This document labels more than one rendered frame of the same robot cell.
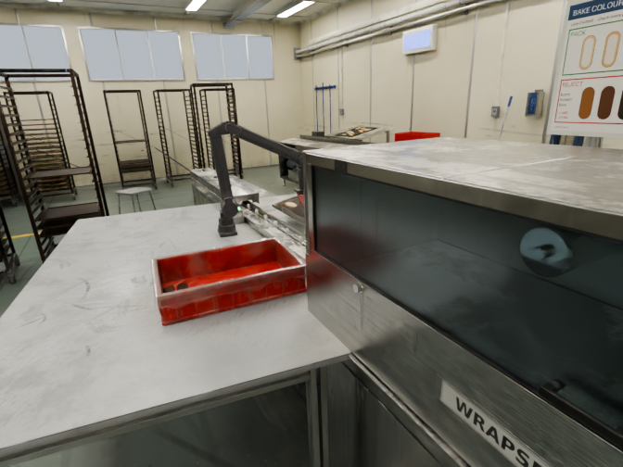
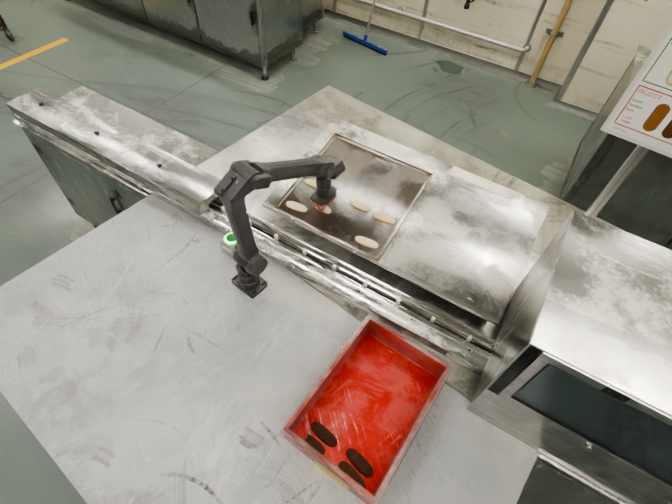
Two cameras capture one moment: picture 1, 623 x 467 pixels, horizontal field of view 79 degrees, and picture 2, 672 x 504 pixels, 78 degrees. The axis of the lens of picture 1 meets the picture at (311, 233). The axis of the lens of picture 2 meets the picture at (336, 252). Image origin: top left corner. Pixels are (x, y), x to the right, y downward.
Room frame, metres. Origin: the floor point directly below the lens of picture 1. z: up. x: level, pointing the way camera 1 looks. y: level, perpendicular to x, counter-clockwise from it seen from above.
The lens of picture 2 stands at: (0.93, 0.67, 2.17)
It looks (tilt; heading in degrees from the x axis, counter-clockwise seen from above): 52 degrees down; 324
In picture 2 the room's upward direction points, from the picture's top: 5 degrees clockwise
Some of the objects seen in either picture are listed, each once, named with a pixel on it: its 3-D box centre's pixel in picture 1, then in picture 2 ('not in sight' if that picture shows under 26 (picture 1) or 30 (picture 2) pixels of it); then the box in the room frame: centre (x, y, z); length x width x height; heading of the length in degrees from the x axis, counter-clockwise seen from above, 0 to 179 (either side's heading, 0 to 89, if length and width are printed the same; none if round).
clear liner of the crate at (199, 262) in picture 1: (228, 273); (370, 401); (1.20, 0.29, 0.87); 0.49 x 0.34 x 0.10; 113
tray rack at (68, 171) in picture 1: (62, 172); not in sight; (3.62, 2.34, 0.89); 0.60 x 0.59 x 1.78; 115
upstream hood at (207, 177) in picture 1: (218, 183); (110, 145); (2.80, 0.68, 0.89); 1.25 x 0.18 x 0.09; 27
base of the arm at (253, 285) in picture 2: (226, 225); (248, 277); (1.82, 0.42, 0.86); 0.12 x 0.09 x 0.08; 20
